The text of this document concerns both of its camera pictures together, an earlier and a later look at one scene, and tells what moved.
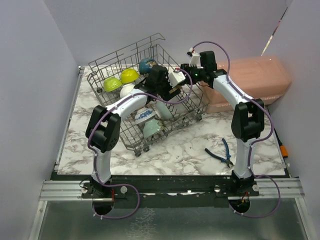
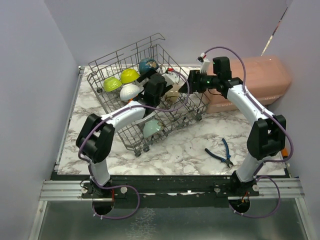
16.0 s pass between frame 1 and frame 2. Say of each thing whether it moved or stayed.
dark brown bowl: stayed
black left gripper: moved
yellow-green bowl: stayed
